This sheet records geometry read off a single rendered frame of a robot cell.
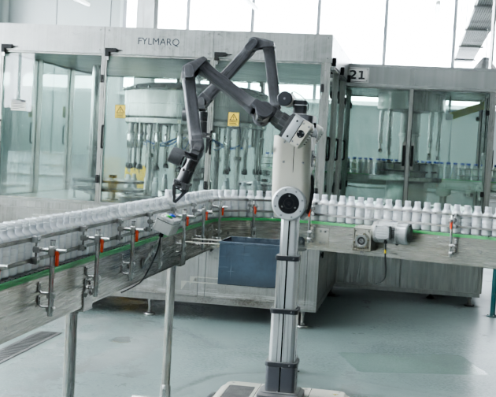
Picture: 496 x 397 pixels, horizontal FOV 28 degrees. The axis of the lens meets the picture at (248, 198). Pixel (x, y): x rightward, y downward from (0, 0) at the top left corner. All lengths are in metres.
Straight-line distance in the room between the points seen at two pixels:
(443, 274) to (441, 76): 1.91
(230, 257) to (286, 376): 0.72
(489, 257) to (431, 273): 4.01
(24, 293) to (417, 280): 7.00
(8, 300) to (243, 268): 2.19
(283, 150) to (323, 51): 3.41
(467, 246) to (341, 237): 0.78
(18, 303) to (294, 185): 1.82
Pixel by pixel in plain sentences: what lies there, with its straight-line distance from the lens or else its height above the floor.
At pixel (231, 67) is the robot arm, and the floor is 1.82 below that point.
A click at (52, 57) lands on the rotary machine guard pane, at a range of 8.43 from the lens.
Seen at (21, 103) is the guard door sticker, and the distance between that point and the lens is 8.50.
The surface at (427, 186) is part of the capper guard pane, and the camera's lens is 9.73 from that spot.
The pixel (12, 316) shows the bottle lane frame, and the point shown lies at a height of 0.89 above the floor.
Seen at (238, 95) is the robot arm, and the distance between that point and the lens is 4.42.
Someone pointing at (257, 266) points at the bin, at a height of 0.83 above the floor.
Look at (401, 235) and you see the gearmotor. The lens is 5.80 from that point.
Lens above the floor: 1.44
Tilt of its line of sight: 3 degrees down
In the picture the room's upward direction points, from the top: 3 degrees clockwise
